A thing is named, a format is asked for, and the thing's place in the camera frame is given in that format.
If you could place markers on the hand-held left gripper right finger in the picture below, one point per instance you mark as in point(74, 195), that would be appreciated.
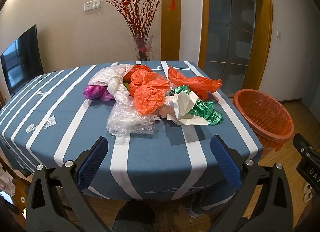
point(225, 161)

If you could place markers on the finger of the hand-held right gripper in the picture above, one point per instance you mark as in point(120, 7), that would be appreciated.
point(306, 146)

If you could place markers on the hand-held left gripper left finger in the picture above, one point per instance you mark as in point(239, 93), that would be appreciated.
point(93, 161)

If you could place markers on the green plastic bag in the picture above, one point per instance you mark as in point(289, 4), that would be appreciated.
point(208, 110)

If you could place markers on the clear bubble wrap bag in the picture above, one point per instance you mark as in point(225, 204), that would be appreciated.
point(130, 121)

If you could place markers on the orange plastic laundry basket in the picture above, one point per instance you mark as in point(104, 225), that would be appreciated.
point(265, 111)

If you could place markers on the magenta plastic bag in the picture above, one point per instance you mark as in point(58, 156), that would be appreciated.
point(96, 93)

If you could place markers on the translucent white plastic bag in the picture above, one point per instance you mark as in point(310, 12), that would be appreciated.
point(110, 75)

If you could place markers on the white slipper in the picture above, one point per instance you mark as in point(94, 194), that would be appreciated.
point(307, 187)
point(307, 197)

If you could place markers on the blue white striped tablecloth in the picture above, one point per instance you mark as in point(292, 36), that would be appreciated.
point(155, 156)

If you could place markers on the cream white plastic bag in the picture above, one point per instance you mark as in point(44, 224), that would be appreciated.
point(183, 105)

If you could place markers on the person's dark trouser leg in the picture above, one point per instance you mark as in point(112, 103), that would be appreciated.
point(136, 218)

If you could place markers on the long orange plastic bag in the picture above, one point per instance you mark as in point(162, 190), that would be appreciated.
point(192, 83)

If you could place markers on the white pink cloth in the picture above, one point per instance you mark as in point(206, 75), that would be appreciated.
point(7, 182)

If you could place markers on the glass vase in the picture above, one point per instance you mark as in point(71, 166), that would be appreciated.
point(142, 49)

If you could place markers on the black flat television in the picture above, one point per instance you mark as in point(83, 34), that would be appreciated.
point(21, 61)

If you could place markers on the wooden framed glass sliding door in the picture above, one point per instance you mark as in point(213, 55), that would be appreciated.
point(230, 34)

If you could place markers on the red berry branches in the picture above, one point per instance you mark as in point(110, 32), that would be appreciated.
point(138, 14)

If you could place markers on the white wall socket panel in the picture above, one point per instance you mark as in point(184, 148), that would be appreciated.
point(92, 5)

